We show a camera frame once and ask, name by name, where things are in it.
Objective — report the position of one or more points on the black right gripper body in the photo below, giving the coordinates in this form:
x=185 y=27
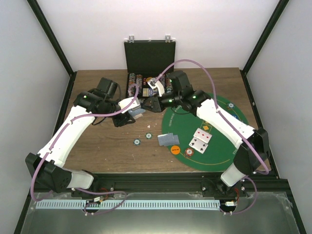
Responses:
x=176 y=97

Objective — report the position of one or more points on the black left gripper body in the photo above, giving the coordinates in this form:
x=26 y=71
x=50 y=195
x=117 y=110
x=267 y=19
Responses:
x=118 y=122

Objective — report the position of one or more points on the grey playing card deck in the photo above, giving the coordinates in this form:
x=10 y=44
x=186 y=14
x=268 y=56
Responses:
x=136 y=113

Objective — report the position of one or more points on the blue poker chip stack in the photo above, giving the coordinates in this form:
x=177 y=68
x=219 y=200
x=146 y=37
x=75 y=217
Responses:
x=137 y=141

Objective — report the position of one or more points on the four of diamonds card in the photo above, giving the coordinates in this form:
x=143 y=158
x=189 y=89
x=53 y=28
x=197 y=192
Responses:
x=202 y=135

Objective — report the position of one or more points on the orange big blind button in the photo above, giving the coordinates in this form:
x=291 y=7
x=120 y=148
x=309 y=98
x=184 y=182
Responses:
x=175 y=150

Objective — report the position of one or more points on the four of clubs card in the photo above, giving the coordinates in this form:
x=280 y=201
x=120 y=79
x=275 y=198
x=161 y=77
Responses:
x=198 y=145

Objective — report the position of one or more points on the red poker chip stack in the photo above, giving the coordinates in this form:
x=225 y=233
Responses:
x=189 y=152

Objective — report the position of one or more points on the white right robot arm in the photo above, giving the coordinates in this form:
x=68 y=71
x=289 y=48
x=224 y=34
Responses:
x=252 y=145

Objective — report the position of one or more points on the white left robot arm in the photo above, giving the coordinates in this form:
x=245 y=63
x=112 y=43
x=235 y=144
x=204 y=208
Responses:
x=47 y=166

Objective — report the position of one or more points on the chip row far right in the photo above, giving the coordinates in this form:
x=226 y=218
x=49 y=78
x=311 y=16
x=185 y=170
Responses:
x=168 y=88

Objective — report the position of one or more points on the chip row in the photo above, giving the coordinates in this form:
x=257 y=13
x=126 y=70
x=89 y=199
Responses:
x=168 y=88
x=131 y=81
x=139 y=80

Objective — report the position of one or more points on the boxed card decks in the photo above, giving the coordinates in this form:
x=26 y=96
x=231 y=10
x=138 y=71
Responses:
x=148 y=92

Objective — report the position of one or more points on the chip row far left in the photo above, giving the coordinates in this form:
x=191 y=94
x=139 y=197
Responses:
x=131 y=81

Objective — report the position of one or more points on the black poker chip case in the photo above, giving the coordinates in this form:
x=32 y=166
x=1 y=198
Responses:
x=148 y=58

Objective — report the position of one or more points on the round green poker mat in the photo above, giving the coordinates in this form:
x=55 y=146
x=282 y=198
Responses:
x=220 y=152

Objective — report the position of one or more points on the light blue slotted strip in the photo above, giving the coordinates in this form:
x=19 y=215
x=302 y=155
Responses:
x=130 y=204

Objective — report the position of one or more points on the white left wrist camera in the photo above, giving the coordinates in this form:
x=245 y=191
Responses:
x=129 y=104

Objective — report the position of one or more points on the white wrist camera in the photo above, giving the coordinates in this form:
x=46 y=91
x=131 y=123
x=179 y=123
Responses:
x=155 y=84
x=129 y=104

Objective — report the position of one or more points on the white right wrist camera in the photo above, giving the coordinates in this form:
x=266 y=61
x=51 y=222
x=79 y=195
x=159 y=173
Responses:
x=155 y=84

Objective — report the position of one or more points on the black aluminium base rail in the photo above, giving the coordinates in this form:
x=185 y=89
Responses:
x=207 y=184

